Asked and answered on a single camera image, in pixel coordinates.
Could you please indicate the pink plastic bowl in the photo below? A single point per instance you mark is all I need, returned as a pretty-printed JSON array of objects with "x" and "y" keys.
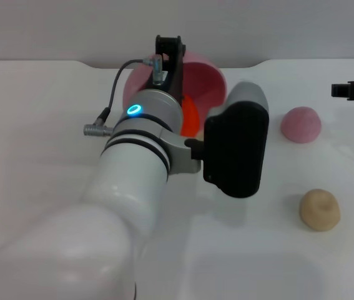
[{"x": 204, "y": 81}]

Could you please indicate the pink round bun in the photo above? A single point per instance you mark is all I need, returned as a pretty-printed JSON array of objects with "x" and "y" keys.
[{"x": 301, "y": 125}]

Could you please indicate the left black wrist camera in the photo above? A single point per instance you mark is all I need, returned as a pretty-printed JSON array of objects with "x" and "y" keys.
[{"x": 236, "y": 150}]

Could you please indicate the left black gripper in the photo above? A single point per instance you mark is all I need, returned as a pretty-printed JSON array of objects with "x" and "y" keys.
[{"x": 176, "y": 81}]

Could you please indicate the orange toy fruit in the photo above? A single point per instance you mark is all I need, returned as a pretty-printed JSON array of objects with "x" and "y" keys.
[{"x": 190, "y": 118}]

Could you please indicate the beige round bun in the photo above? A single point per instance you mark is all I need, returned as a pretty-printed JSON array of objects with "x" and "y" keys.
[{"x": 320, "y": 209}]

